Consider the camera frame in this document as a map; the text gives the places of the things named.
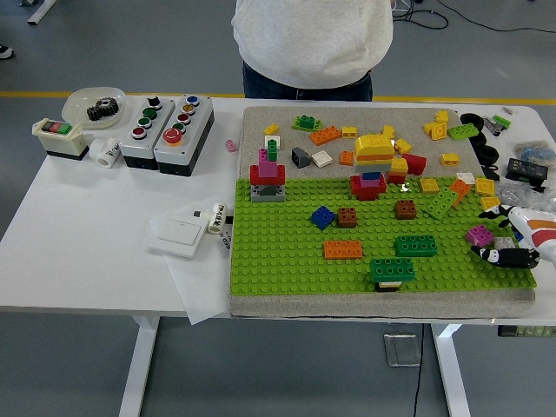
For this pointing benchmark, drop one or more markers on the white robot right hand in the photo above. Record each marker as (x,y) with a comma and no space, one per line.
(538,230)

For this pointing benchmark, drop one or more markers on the magenta 2x2 brick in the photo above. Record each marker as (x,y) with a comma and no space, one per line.
(480,234)

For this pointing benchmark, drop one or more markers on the dark green 2x4 brick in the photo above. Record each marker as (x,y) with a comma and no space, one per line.
(392,269)
(415,245)

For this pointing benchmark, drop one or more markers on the small blue brick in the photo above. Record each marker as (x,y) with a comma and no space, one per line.
(518,234)

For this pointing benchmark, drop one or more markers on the orange small brick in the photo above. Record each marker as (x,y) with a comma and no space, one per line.
(459,187)

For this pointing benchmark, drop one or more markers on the yellow small brick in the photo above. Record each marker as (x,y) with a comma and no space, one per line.
(449,159)
(348,132)
(271,129)
(402,145)
(442,115)
(388,131)

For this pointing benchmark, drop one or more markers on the lime green 2x3 brick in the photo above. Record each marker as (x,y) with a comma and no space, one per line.
(463,131)

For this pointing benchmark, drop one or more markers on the brown 2x2 brick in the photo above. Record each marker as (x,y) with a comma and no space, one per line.
(347,217)
(406,209)

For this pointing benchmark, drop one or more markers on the red slope brick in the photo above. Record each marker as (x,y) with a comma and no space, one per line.
(415,163)

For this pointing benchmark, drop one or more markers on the yellow upturned 2x2 brick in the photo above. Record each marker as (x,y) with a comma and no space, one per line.
(436,129)

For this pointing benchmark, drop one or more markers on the red 2x2 brick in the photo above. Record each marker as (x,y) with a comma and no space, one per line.
(395,178)

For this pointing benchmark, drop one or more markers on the black white small brick stack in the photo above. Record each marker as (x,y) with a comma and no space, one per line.
(388,286)

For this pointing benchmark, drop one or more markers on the red rounded brick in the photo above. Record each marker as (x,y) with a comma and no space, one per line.
(367,194)

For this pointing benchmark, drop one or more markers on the blue flat brick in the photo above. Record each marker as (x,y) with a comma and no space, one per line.
(371,176)

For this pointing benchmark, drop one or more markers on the yellow orange brick stack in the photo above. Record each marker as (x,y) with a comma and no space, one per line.
(373,145)

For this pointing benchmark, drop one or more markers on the orange 2x4 brick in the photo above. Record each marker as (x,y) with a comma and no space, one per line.
(326,135)
(343,249)

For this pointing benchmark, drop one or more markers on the orange 2x2 brick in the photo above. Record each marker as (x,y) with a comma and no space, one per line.
(346,158)

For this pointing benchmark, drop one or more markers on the blue 2x2 brick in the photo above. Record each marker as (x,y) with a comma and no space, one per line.
(323,217)

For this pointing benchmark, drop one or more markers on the white upturned 2x2 brick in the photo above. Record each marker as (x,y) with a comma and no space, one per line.
(322,159)

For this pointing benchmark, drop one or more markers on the dark grey slope brick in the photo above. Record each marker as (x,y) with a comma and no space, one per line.
(300,157)

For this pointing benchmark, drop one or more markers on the green brick on lime plate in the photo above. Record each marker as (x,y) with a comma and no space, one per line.
(305,122)

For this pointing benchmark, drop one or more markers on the green studded baseplate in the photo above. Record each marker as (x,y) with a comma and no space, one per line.
(282,260)

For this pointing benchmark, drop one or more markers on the small dark green brick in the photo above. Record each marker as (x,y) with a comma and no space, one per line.
(272,152)

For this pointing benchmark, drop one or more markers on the pink tall brick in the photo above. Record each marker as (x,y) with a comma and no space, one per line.
(267,167)

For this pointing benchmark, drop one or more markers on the grey base brick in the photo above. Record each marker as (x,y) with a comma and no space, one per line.
(260,195)

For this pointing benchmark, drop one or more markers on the red wide brick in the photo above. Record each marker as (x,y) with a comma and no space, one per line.
(256,176)

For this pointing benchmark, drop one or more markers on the small pink brick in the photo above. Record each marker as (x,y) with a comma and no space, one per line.
(231,145)

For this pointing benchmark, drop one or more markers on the yellow 2x2 plate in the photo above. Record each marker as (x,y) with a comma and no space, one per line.
(491,203)
(485,186)
(429,185)

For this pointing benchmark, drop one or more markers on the black digital meter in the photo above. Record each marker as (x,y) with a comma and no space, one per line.
(525,168)

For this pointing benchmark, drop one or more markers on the small black part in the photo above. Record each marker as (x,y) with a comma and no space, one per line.
(491,171)

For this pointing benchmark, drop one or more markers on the plastic bag with blue part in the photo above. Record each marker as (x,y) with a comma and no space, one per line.
(536,152)

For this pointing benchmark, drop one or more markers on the black rubber tyre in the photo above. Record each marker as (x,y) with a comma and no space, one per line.
(494,154)
(478,122)
(479,141)

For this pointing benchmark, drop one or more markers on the white flat tile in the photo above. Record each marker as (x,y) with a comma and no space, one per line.
(465,177)

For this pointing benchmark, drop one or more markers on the lime green 2x4 plate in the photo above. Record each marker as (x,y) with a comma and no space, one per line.
(441,204)

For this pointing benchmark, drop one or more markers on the table height control panel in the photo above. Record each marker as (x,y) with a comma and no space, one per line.
(525,332)

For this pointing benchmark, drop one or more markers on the lime green flat piece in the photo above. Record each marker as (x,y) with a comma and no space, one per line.
(503,120)

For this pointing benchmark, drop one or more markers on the small metal screw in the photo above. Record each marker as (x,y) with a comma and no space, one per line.
(508,110)

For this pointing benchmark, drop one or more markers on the white table leg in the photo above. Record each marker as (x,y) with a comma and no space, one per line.
(139,369)
(452,373)

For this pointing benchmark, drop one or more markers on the pink flat plate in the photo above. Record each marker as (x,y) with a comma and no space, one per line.
(369,183)

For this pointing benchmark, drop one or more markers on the metal floor outlet box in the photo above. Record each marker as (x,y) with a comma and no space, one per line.
(401,349)

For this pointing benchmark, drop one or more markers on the grey-brown foam mat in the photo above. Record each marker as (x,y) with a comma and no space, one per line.
(286,117)

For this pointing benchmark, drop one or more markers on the white square tile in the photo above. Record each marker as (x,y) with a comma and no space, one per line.
(273,141)

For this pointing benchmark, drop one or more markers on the person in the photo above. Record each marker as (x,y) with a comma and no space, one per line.
(313,35)

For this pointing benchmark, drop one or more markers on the white printed label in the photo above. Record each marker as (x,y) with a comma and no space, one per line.
(223,245)

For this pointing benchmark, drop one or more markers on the labelled white pipe tee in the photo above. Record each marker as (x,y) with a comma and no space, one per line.
(216,219)

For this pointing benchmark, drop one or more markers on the white paper sheet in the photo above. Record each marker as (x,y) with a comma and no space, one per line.
(200,286)

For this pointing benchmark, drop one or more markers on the grey emergency-stop button box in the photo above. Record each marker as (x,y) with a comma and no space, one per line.
(182,152)

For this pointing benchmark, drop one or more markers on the grey four-button control box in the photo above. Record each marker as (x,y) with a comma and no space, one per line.
(141,145)

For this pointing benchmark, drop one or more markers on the white pipe tee fitting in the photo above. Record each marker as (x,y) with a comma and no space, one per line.
(106,152)

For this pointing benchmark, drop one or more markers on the black metal gear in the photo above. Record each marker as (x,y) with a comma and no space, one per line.
(102,110)

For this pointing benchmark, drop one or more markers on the translucent white plastic dish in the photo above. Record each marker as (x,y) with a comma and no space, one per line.
(76,104)

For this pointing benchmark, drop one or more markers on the black white shoe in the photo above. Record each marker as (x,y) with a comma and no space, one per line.
(5,51)

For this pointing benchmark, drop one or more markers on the white wall switch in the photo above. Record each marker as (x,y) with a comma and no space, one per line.
(178,234)

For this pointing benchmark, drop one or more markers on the beige red-green switch box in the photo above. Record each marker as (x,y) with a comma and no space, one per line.
(61,139)

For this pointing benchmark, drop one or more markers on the grey metal frame foot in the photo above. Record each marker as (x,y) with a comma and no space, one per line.
(41,15)

